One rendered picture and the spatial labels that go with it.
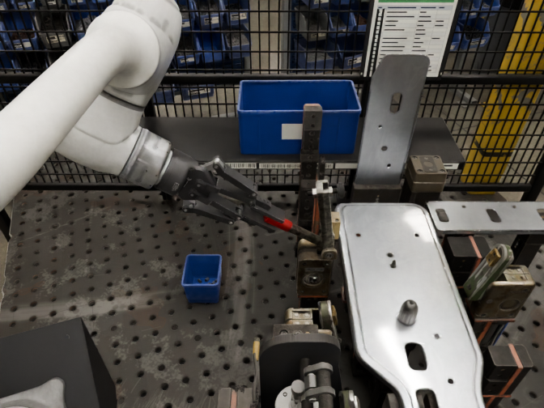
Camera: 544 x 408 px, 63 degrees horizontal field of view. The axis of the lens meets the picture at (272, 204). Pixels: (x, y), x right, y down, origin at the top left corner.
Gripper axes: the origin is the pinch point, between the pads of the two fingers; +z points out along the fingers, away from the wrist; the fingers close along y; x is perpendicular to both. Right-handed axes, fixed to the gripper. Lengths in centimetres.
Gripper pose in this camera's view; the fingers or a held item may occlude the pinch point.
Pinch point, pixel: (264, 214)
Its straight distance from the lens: 83.1
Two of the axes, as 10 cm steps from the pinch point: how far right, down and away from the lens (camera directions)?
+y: 5.4, -6.2, -5.6
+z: 8.4, 4.1, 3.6
